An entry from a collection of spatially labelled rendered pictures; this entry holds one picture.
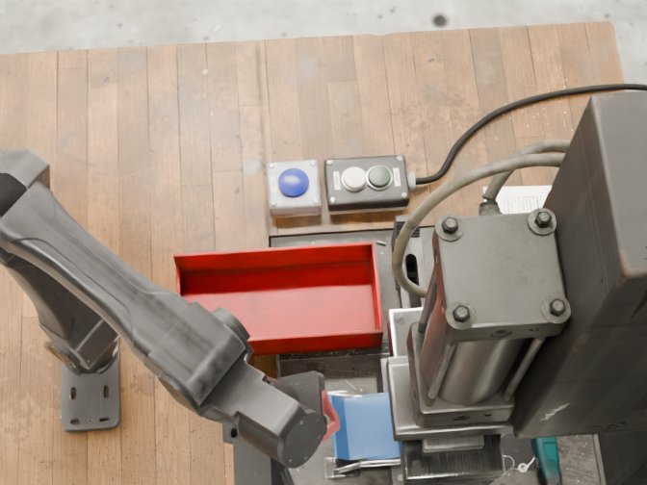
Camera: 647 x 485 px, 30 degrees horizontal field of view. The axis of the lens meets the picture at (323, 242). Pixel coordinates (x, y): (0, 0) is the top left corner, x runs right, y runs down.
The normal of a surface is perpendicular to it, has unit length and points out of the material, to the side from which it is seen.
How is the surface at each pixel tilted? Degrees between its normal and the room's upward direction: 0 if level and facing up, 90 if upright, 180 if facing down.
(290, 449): 66
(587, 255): 90
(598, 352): 90
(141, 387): 0
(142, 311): 14
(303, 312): 0
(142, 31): 0
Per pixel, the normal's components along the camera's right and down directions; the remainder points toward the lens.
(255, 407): -0.32, -0.58
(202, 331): 0.21, -0.25
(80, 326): 0.78, 0.44
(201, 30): 0.01, -0.39
